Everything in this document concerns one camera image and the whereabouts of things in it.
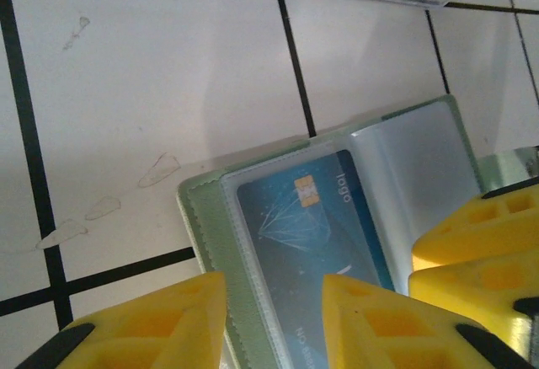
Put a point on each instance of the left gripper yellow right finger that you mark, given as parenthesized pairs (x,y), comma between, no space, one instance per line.
(379,335)

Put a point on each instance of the green card holder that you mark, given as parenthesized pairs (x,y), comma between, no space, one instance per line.
(210,226)

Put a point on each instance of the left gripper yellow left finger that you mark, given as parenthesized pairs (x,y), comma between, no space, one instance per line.
(147,335)

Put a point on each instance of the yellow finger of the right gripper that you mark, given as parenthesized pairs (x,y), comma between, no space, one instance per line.
(484,234)
(476,293)

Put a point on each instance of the blue credit card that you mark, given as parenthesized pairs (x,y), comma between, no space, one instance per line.
(295,226)

